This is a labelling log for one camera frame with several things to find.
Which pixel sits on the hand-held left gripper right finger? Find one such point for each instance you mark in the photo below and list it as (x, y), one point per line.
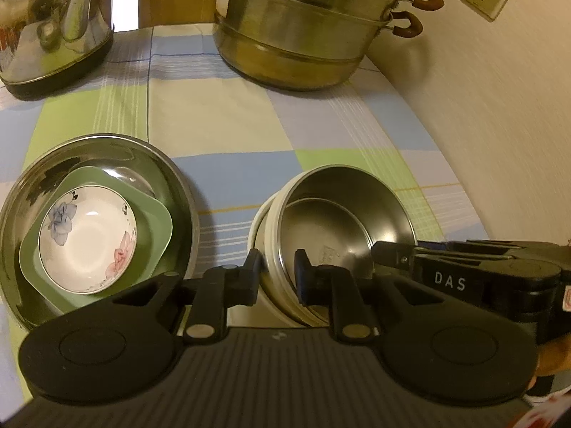
(303, 278)

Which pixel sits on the stainless steel bowl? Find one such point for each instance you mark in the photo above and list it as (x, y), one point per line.
(343, 214)

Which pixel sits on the stacked steel steamer pot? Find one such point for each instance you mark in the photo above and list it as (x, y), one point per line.
(294, 26)

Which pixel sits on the red and white cloth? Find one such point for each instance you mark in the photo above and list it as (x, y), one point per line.
(548, 412)

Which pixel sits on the stainless steel kettle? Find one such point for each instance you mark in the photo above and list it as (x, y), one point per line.
(49, 22)

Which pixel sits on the small floral ceramic dish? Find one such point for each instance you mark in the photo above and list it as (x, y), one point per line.
(87, 240)

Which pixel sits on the cream plastic bowl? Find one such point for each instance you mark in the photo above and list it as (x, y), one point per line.
(263, 227)

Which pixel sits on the large round steel plate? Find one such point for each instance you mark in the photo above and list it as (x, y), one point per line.
(174, 187)

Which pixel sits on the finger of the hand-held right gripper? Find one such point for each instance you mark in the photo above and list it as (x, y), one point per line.
(395, 256)
(435, 245)

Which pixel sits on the green square plate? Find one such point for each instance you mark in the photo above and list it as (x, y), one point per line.
(154, 227)

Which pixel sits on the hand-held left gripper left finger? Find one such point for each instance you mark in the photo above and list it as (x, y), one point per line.
(250, 278)

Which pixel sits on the person's right hand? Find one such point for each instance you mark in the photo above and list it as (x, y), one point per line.
(555, 356)

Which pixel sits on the checked pastel tablecloth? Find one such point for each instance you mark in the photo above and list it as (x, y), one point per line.
(232, 116)

